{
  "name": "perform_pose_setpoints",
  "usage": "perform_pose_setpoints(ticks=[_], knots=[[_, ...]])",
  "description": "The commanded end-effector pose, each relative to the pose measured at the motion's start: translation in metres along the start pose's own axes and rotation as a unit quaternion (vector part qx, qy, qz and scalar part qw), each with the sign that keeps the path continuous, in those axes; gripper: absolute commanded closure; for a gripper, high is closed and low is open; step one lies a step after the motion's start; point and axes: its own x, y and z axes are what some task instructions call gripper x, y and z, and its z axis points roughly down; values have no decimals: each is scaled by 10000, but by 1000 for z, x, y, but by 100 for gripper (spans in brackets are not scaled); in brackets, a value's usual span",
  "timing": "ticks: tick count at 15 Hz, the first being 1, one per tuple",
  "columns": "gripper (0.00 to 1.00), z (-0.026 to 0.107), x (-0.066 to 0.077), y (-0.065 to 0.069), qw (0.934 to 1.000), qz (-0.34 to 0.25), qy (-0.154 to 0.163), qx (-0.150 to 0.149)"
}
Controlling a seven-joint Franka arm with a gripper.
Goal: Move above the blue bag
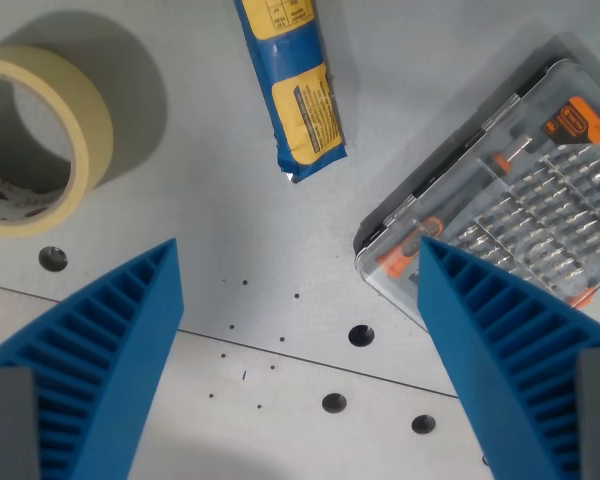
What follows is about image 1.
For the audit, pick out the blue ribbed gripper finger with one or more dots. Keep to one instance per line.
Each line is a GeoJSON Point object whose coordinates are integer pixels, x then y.
{"type": "Point", "coordinates": [105, 350]}
{"type": "Point", "coordinates": [500, 360]}

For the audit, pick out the blue and yellow snack bag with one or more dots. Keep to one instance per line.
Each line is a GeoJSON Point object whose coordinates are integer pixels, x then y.
{"type": "Point", "coordinates": [300, 95]}

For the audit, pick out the clear screwdriver bit set case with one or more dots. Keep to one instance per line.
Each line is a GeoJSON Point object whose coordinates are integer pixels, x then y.
{"type": "Point", "coordinates": [525, 185]}

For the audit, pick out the beige masking tape roll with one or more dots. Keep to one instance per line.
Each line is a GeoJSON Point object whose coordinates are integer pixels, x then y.
{"type": "Point", "coordinates": [87, 145]}

